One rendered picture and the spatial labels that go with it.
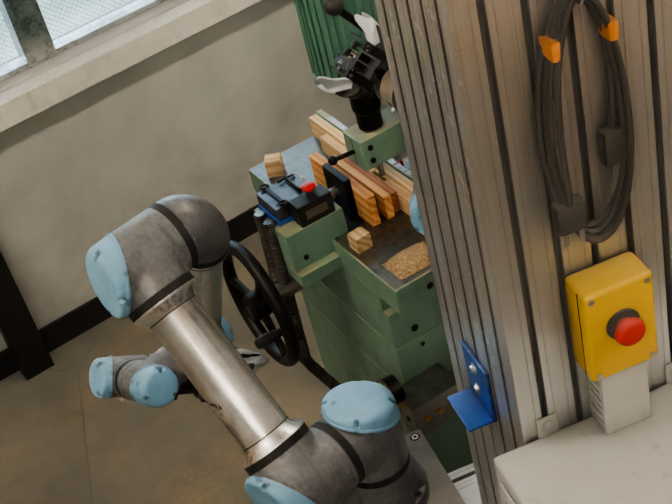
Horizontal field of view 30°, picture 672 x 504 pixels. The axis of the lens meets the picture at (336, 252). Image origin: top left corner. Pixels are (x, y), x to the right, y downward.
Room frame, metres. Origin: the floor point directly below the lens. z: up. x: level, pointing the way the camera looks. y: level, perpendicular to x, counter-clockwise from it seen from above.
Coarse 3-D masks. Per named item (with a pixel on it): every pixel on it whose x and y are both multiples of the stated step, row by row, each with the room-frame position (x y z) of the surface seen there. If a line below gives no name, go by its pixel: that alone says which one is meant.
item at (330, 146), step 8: (328, 136) 2.37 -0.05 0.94; (328, 144) 2.34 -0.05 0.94; (336, 144) 2.33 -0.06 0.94; (328, 152) 2.35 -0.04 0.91; (336, 152) 2.31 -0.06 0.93; (344, 152) 2.29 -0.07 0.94; (376, 176) 2.17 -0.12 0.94; (384, 176) 2.16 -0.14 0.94; (400, 192) 2.09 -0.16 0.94; (408, 192) 2.08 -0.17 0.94; (400, 200) 2.08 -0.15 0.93; (408, 200) 2.05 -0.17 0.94; (400, 208) 2.09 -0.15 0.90; (408, 208) 2.05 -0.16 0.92
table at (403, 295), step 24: (312, 144) 2.42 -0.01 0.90; (264, 168) 2.37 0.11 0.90; (288, 168) 2.35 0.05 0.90; (384, 216) 2.08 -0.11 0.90; (408, 216) 2.05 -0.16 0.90; (336, 240) 2.04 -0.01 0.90; (384, 240) 2.00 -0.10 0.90; (408, 240) 1.98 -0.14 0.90; (312, 264) 2.02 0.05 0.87; (336, 264) 2.02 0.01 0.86; (360, 264) 1.95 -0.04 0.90; (384, 288) 1.87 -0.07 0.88; (408, 288) 1.84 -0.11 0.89; (432, 288) 1.86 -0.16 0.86
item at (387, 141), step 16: (384, 112) 2.19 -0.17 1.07; (352, 128) 2.16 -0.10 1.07; (384, 128) 2.13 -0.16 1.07; (400, 128) 2.14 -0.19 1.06; (352, 144) 2.13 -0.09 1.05; (368, 144) 2.11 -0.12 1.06; (384, 144) 2.12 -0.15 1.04; (400, 144) 2.13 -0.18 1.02; (352, 160) 2.15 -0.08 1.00; (368, 160) 2.10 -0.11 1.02; (384, 160) 2.12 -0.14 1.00
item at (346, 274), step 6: (336, 270) 2.07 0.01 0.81; (342, 270) 2.04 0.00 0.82; (348, 270) 2.01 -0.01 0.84; (342, 276) 2.04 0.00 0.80; (348, 276) 2.02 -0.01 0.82; (354, 276) 1.99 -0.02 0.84; (354, 282) 1.99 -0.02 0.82; (360, 282) 1.97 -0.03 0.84; (360, 288) 1.97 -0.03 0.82; (366, 288) 1.95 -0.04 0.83; (366, 294) 1.95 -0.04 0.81; (372, 294) 1.93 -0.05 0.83; (372, 300) 1.93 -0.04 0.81; (378, 300) 1.91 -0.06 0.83; (378, 306) 1.92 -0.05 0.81; (384, 306) 1.91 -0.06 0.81; (390, 306) 1.91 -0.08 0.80
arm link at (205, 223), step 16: (176, 208) 1.61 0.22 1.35; (192, 208) 1.61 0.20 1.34; (208, 208) 1.63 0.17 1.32; (192, 224) 1.59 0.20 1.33; (208, 224) 1.60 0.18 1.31; (224, 224) 1.64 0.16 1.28; (208, 240) 1.59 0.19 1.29; (224, 240) 1.63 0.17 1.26; (208, 256) 1.61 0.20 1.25; (224, 256) 1.65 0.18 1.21; (192, 272) 1.66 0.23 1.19; (208, 272) 1.66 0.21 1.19; (208, 288) 1.67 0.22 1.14; (208, 304) 1.69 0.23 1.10; (224, 320) 1.80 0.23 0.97
